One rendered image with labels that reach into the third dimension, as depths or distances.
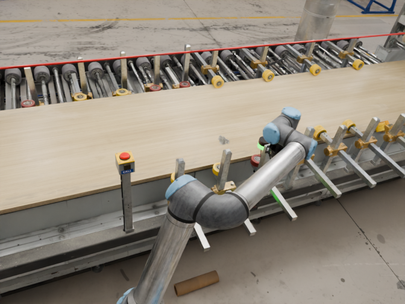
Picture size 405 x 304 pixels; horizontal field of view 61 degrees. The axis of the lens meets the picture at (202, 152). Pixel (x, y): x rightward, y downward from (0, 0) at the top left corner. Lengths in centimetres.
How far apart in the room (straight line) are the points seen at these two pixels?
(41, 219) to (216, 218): 115
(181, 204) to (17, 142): 127
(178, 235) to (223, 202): 21
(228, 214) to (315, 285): 172
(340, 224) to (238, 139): 138
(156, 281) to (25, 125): 133
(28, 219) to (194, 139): 100
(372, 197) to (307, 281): 120
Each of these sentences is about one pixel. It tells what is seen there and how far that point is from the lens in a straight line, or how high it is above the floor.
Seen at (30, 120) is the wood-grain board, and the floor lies 90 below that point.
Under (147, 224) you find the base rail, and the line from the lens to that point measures 190.
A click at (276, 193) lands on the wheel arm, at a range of 194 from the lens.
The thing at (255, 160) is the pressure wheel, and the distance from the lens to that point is 203.
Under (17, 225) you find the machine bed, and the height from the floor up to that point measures 70.
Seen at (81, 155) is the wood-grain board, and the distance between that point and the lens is 199.
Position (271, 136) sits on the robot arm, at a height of 133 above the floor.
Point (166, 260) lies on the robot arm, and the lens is 128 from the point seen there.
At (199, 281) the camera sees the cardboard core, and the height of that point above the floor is 8.
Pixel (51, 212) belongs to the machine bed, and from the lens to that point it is 197.
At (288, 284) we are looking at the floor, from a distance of 267.
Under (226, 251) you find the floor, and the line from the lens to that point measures 268.
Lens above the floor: 224
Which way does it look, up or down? 42 degrees down
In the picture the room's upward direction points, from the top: 8 degrees clockwise
